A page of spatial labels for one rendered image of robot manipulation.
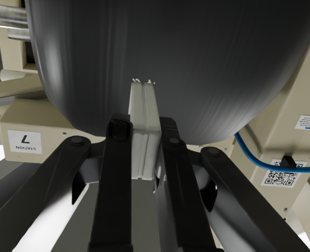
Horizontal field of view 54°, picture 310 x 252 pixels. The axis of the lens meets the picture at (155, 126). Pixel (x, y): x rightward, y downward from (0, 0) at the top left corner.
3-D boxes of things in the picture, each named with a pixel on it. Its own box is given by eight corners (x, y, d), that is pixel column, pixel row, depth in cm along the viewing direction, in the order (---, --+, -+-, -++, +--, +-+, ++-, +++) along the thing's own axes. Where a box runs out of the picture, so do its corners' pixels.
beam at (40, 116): (210, 141, 91) (198, 178, 99) (197, 99, 111) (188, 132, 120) (-4, 122, 83) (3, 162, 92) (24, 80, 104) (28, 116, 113)
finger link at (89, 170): (127, 189, 14) (60, 185, 14) (128, 135, 18) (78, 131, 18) (130, 162, 13) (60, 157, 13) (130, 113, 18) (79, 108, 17)
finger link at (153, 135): (146, 130, 15) (162, 132, 15) (142, 81, 21) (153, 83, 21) (139, 180, 16) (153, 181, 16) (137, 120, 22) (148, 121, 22)
